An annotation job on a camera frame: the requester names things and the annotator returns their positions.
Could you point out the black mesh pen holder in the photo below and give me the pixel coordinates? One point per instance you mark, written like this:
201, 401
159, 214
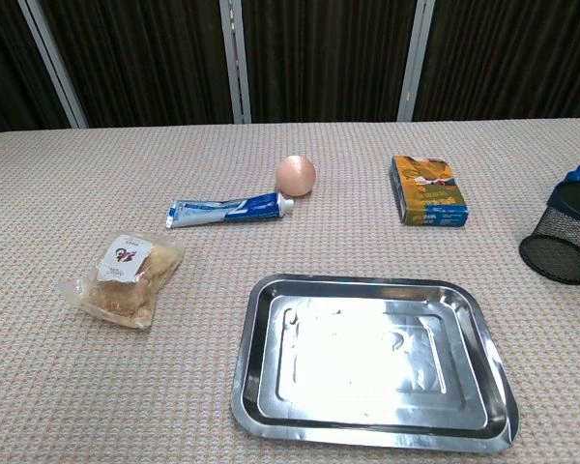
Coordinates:
563, 246

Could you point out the beige woven tablecloth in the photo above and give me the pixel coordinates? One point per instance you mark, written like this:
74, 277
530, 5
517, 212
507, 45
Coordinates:
125, 386

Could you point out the grey metal post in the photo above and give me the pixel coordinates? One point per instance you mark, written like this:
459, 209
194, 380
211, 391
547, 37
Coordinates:
53, 63
235, 60
415, 60

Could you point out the bread in clear plastic bag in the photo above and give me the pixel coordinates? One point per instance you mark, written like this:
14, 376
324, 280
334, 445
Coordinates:
125, 285

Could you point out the yellow and blue box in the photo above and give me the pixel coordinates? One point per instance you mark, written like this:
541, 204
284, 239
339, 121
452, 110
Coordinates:
427, 191

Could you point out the silver rectangular metal tray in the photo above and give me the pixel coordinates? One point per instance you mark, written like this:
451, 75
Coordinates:
367, 367

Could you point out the dark curtain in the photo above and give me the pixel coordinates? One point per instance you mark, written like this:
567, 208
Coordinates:
328, 58

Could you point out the blue and white toothpaste tube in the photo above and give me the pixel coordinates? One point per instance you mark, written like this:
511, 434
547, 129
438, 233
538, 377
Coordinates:
222, 211

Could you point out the pink ball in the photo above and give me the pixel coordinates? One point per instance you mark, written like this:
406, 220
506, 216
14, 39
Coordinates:
295, 176

